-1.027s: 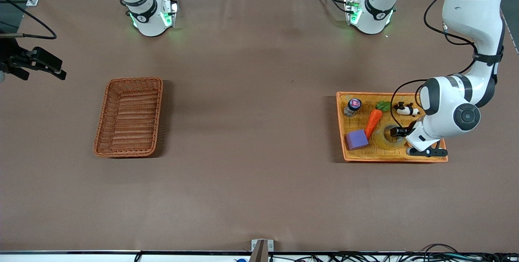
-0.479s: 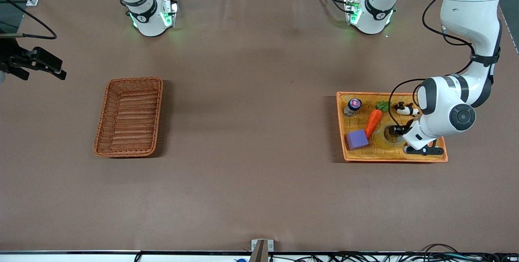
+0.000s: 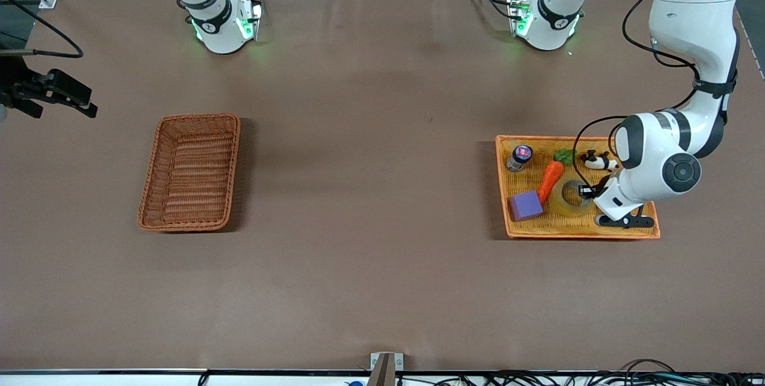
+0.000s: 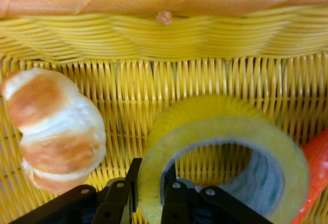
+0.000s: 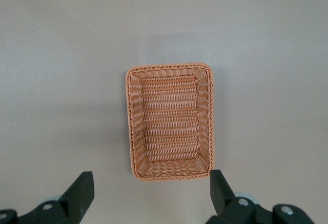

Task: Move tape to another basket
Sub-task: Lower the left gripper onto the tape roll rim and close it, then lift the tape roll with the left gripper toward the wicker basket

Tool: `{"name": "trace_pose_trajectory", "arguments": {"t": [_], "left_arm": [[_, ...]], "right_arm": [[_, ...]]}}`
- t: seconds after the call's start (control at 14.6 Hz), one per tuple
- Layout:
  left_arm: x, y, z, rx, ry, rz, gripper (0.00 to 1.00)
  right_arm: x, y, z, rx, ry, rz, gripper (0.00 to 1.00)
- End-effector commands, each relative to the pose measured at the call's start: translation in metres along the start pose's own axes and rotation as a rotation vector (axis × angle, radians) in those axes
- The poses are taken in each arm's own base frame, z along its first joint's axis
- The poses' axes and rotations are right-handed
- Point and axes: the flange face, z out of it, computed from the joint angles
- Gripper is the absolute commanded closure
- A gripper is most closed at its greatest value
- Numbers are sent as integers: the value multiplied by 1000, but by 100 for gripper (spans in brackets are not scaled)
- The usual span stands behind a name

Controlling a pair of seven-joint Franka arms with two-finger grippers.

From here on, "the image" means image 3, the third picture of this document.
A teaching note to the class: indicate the purple cube block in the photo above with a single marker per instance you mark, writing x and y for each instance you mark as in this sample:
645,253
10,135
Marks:
526,205

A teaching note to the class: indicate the clear yellowish tape roll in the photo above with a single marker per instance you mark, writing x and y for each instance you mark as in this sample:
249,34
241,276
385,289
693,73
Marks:
559,198

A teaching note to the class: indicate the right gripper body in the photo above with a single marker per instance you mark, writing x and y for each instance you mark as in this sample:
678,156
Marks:
17,85

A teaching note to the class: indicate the small jar purple lid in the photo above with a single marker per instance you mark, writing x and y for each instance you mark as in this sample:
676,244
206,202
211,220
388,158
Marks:
519,159

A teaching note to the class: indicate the orange toy carrot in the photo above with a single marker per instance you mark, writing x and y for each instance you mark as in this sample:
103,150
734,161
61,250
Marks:
550,177

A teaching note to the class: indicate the black white toy panda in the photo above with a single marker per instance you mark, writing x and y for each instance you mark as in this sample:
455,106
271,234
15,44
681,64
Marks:
597,162

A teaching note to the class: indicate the orange wicker basket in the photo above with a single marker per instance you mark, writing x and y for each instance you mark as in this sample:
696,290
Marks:
556,226

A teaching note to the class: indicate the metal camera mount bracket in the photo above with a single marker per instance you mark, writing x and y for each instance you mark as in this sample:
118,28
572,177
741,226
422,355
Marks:
382,368

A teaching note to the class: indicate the table cover sheet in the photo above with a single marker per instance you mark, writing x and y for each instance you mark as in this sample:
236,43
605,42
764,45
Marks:
382,284

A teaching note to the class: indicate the brown wicker basket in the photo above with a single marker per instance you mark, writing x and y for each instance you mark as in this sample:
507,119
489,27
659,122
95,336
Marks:
191,177

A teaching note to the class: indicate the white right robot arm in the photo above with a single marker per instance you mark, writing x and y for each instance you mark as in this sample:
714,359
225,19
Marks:
221,33

